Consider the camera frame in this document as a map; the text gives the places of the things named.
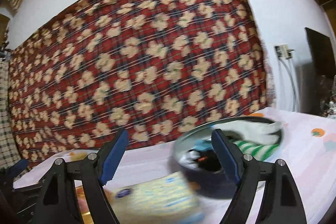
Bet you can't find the green striped sock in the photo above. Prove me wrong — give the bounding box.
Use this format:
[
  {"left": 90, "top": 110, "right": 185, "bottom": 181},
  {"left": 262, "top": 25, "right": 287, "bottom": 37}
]
[{"left": 233, "top": 140, "right": 280, "bottom": 161}]

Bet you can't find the white glove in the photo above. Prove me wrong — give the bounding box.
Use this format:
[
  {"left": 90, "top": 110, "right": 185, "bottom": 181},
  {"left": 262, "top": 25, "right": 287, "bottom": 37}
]
[{"left": 212, "top": 120, "right": 282, "bottom": 145}]

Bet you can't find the black fuzzy cloth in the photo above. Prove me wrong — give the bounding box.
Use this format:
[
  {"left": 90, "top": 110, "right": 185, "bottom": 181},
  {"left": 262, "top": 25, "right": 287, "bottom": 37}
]
[{"left": 198, "top": 151, "right": 222, "bottom": 173}]

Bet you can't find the light blue plush toy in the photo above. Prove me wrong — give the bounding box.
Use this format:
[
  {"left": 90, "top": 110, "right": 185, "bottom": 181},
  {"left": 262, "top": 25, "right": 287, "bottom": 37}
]
[{"left": 193, "top": 139, "right": 214, "bottom": 152}]

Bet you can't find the yellow sponge block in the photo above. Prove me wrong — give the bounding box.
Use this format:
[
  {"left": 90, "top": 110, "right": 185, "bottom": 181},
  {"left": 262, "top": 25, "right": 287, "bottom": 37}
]
[{"left": 69, "top": 151, "right": 88, "bottom": 161}]

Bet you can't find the checkered hanging cloth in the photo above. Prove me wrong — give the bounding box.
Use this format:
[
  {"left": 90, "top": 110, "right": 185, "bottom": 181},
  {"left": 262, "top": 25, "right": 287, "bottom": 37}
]
[{"left": 0, "top": 61, "right": 22, "bottom": 168}]

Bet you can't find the yellow round lid container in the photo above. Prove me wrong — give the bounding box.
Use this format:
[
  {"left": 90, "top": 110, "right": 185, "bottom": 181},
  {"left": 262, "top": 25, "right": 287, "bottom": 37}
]
[{"left": 76, "top": 186, "right": 93, "bottom": 224}]

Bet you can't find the white fruit print tablecloth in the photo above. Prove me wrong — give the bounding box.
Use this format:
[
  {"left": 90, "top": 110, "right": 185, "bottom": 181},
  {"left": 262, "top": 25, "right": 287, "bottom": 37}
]
[{"left": 12, "top": 107, "right": 336, "bottom": 224}]

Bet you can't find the round metal tin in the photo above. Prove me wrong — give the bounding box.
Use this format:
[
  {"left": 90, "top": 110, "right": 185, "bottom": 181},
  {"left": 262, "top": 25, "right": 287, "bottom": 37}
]
[{"left": 172, "top": 116, "right": 283, "bottom": 199}]

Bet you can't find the yellow tissue pack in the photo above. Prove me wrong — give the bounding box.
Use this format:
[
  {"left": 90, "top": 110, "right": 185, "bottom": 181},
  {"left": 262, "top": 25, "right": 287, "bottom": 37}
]
[{"left": 105, "top": 172, "right": 205, "bottom": 224}]

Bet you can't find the dark television screen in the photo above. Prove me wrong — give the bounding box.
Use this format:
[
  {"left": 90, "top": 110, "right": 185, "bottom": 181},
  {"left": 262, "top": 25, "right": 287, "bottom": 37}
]
[{"left": 301, "top": 27, "right": 335, "bottom": 115}]

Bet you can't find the red plaid bear blanket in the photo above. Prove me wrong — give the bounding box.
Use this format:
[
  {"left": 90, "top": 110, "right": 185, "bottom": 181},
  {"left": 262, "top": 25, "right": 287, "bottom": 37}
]
[{"left": 9, "top": 0, "right": 267, "bottom": 167}]

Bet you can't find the black power cable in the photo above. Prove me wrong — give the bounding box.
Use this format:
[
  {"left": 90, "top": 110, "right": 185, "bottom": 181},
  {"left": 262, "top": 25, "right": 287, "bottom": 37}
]
[{"left": 278, "top": 58, "right": 297, "bottom": 112}]

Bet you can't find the white power cable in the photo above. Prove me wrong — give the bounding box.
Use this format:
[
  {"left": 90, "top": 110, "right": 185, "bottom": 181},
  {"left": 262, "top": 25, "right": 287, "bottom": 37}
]
[{"left": 284, "top": 57, "right": 301, "bottom": 112}]

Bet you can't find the wall power socket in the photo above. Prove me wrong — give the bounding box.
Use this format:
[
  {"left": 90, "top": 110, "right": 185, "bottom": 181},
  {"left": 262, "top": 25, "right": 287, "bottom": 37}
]
[{"left": 274, "top": 44, "right": 294, "bottom": 60}]

